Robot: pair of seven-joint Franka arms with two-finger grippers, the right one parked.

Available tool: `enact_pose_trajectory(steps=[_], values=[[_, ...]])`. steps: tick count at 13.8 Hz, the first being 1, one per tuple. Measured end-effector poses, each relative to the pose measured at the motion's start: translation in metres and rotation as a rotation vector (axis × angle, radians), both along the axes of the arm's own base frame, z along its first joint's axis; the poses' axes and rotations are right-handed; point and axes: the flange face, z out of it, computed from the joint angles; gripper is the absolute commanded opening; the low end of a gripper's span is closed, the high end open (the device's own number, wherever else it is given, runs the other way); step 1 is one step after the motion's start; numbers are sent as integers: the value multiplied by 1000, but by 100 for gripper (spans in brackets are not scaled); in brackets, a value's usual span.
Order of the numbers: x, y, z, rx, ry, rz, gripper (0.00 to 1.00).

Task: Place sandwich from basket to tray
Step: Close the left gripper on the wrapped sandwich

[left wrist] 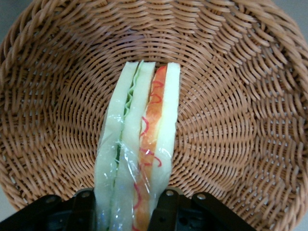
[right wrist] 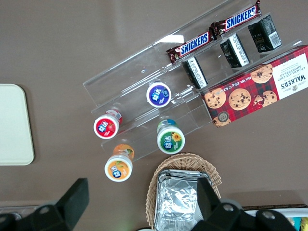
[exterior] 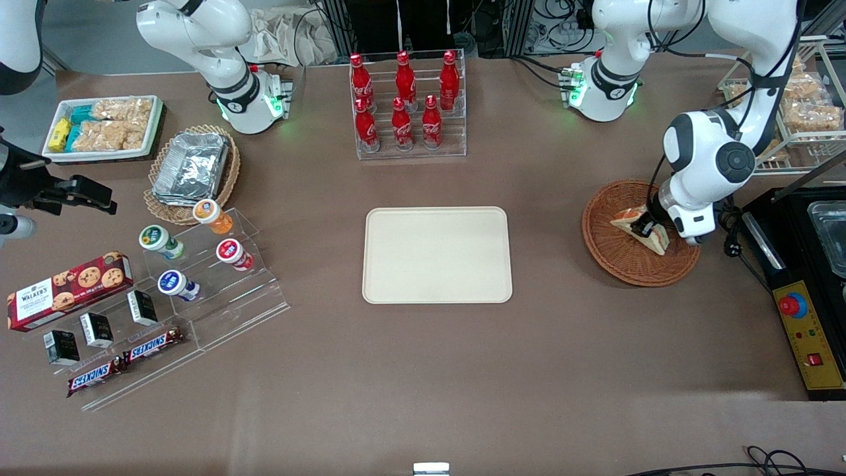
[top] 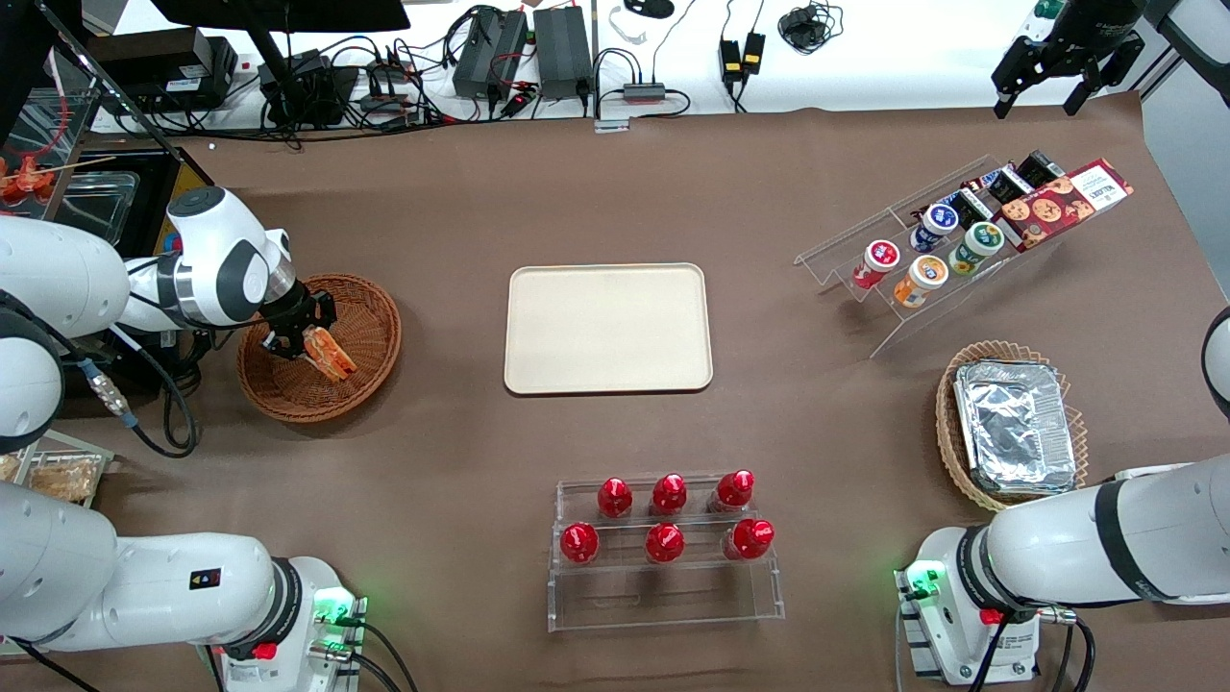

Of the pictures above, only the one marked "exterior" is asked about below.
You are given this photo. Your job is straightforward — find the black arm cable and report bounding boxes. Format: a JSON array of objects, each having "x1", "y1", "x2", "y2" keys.
[{"x1": 648, "y1": 0, "x2": 804, "y2": 199}]

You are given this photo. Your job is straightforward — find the white snack tray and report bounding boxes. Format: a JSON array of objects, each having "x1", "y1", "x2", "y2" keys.
[{"x1": 42, "y1": 95, "x2": 166, "y2": 164}]

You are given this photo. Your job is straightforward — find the small black box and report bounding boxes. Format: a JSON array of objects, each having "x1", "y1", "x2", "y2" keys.
[
  {"x1": 126, "y1": 290, "x2": 160, "y2": 327},
  {"x1": 44, "y1": 329, "x2": 81, "y2": 367},
  {"x1": 79, "y1": 312, "x2": 115, "y2": 350}
]

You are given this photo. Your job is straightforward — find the black base cable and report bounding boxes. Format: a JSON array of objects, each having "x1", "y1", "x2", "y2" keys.
[{"x1": 508, "y1": 56, "x2": 570, "y2": 91}]

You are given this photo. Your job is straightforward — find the light wicker basket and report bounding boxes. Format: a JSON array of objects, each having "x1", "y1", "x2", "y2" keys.
[{"x1": 143, "y1": 124, "x2": 241, "y2": 227}]

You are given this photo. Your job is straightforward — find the Snickers bar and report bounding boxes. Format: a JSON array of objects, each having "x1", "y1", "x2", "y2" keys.
[
  {"x1": 122, "y1": 327, "x2": 186, "y2": 365},
  {"x1": 66, "y1": 357, "x2": 128, "y2": 398}
]

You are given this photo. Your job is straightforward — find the red gum jar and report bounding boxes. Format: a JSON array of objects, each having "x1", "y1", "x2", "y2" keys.
[{"x1": 215, "y1": 239, "x2": 255, "y2": 272}]

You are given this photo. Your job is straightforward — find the beige plastic tray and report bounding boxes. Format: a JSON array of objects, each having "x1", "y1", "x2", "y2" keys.
[{"x1": 362, "y1": 206, "x2": 514, "y2": 305}]

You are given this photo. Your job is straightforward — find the black equipment case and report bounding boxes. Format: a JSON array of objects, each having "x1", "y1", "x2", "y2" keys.
[{"x1": 740, "y1": 153, "x2": 846, "y2": 401}]

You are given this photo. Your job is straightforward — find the blue gum jar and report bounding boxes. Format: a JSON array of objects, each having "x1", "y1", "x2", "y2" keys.
[{"x1": 157, "y1": 270, "x2": 202, "y2": 303}]

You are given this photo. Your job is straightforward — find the beige cloth bag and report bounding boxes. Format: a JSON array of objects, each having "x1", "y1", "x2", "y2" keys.
[{"x1": 239, "y1": 8, "x2": 339, "y2": 67}]

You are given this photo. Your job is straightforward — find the clear plastic container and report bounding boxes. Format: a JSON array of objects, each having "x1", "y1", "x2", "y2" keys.
[{"x1": 806, "y1": 201, "x2": 846, "y2": 279}]

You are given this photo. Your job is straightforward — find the black power plug cable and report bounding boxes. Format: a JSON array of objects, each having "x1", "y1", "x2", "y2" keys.
[{"x1": 717, "y1": 206, "x2": 775, "y2": 293}]

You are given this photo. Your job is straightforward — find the aluminium foil container stack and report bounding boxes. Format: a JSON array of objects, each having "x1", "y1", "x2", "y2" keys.
[{"x1": 151, "y1": 131, "x2": 231, "y2": 207}]

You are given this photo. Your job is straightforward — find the clear acrylic stepped stand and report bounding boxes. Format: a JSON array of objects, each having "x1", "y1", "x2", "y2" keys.
[
  {"x1": 23, "y1": 284, "x2": 206, "y2": 412},
  {"x1": 141, "y1": 208, "x2": 291, "y2": 352}
]

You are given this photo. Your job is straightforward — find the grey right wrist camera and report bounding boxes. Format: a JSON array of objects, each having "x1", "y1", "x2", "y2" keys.
[{"x1": 0, "y1": 213, "x2": 38, "y2": 243}]

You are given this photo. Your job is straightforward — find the clear acrylic bottle rack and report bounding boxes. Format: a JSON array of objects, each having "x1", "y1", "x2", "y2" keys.
[{"x1": 349, "y1": 50, "x2": 467, "y2": 161}]

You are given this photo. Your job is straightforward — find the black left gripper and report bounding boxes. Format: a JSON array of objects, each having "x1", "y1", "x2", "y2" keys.
[{"x1": 631, "y1": 181, "x2": 679, "y2": 239}]

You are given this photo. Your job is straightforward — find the black aluminium frame rack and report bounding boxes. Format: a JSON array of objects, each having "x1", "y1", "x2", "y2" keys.
[{"x1": 320, "y1": 0, "x2": 537, "y2": 60}]

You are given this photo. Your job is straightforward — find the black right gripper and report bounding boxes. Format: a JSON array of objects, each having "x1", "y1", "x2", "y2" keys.
[{"x1": 0, "y1": 134, "x2": 118, "y2": 216}]

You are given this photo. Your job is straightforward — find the rice cracker pack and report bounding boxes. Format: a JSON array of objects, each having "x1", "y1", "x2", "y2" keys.
[
  {"x1": 91, "y1": 97, "x2": 155, "y2": 124},
  {"x1": 71, "y1": 120, "x2": 147, "y2": 152}
]

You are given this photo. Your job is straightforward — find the green gum jar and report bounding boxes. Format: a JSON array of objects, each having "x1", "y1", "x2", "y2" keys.
[{"x1": 138, "y1": 225, "x2": 186, "y2": 261}]

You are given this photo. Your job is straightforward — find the yellow emergency stop box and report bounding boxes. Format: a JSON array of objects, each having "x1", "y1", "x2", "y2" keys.
[{"x1": 772, "y1": 280, "x2": 846, "y2": 393}]

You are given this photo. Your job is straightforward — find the white wire rack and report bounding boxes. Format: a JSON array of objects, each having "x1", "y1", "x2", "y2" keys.
[{"x1": 718, "y1": 36, "x2": 846, "y2": 177}]

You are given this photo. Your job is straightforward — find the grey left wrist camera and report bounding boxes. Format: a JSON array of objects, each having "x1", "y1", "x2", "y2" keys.
[{"x1": 666, "y1": 202, "x2": 718, "y2": 247}]

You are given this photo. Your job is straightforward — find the red Walkers cookie box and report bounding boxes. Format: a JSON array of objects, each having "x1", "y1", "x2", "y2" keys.
[{"x1": 7, "y1": 251, "x2": 134, "y2": 333}]

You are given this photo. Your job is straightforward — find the brown wicker basket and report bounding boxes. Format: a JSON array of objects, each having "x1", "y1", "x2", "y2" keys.
[{"x1": 582, "y1": 180, "x2": 703, "y2": 288}]

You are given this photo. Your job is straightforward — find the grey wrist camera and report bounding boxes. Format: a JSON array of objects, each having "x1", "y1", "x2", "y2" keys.
[
  {"x1": 0, "y1": 213, "x2": 38, "y2": 243},
  {"x1": 666, "y1": 202, "x2": 718, "y2": 247}
]

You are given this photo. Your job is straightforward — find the triangle sandwich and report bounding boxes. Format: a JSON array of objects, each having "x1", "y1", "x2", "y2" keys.
[{"x1": 609, "y1": 205, "x2": 670, "y2": 256}]

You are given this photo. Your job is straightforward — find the orange gum jar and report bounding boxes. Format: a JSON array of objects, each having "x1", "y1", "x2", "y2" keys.
[{"x1": 192, "y1": 198, "x2": 235, "y2": 236}]

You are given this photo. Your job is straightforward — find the black floor cable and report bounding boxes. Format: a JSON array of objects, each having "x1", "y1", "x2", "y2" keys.
[{"x1": 625, "y1": 446, "x2": 846, "y2": 476}]

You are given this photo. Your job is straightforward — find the red cola bottle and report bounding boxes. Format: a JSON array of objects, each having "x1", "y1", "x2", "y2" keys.
[
  {"x1": 350, "y1": 53, "x2": 375, "y2": 110},
  {"x1": 439, "y1": 50, "x2": 461, "y2": 110},
  {"x1": 355, "y1": 98, "x2": 381, "y2": 153},
  {"x1": 395, "y1": 50, "x2": 418, "y2": 106},
  {"x1": 391, "y1": 97, "x2": 416, "y2": 151},
  {"x1": 421, "y1": 95, "x2": 443, "y2": 150}
]

